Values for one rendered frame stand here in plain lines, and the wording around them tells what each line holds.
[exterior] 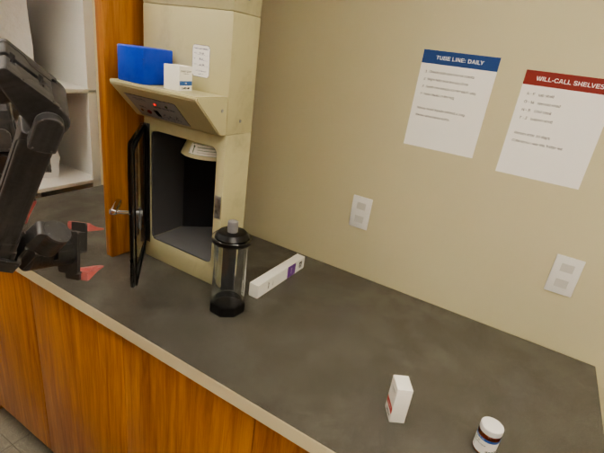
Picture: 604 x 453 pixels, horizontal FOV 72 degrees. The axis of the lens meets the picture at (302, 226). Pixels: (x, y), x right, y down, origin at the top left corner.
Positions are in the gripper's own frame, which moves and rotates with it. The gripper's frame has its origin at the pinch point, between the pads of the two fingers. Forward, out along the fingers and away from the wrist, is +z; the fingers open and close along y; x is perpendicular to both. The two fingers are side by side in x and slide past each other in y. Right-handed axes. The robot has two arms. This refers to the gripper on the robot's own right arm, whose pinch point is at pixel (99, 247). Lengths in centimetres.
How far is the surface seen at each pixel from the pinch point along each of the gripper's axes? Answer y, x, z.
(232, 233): 5.2, -30.0, 15.3
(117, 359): -33.0, 1.9, 8.0
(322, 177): 22, -37, 63
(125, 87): 42.1, 0.1, 8.1
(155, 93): 39.7, -11.0, 6.9
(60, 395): -58, 39, 19
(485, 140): 34, -90, 53
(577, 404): -31, -115, 38
